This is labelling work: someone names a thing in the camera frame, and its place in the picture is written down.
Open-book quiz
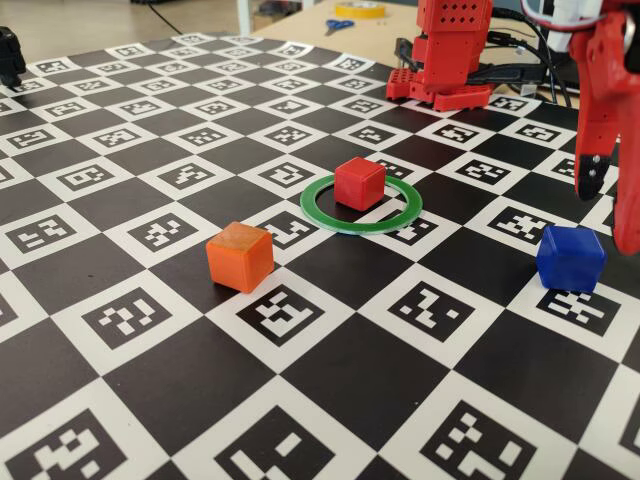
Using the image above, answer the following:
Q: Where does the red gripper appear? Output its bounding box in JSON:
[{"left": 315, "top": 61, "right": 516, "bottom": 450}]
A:
[{"left": 569, "top": 12, "right": 640, "bottom": 256}]

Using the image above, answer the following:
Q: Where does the blue cube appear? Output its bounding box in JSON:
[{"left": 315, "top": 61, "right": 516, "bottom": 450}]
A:
[{"left": 535, "top": 224, "right": 608, "bottom": 294}]

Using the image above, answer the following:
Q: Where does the red cube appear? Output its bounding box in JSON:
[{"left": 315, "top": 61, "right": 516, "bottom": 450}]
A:
[{"left": 333, "top": 156, "right": 387, "bottom": 211}]

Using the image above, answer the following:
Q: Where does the orange cube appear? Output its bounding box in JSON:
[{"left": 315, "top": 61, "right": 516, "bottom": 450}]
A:
[{"left": 205, "top": 222, "right": 275, "bottom": 294}]

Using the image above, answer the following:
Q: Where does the black usb plug adapter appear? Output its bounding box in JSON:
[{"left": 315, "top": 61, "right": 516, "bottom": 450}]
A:
[{"left": 462, "top": 64, "right": 544, "bottom": 86}]

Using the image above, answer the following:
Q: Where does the yellow tape roll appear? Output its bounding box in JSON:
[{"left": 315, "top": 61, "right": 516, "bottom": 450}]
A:
[{"left": 334, "top": 0, "right": 386, "bottom": 20}]

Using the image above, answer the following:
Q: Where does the black white marker checkerboard mat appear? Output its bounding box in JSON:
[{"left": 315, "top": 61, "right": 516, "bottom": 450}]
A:
[{"left": 0, "top": 32, "right": 640, "bottom": 480}]

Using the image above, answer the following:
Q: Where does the black stand clamp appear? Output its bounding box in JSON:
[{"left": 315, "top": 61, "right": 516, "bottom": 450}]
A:
[{"left": 0, "top": 25, "right": 27, "bottom": 91}]

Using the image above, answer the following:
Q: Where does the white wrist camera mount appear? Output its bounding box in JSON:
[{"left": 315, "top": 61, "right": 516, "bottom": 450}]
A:
[{"left": 542, "top": 0, "right": 609, "bottom": 51}]

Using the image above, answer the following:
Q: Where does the green flat ring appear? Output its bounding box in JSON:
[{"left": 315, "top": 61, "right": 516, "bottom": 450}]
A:
[{"left": 299, "top": 171, "right": 424, "bottom": 236}]

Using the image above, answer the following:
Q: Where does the white post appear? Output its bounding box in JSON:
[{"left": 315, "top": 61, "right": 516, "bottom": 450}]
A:
[{"left": 237, "top": 0, "right": 256, "bottom": 34}]

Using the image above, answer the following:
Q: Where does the thin black floor cable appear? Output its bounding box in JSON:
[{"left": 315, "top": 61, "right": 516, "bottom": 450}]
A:
[{"left": 147, "top": 0, "right": 184, "bottom": 36}]

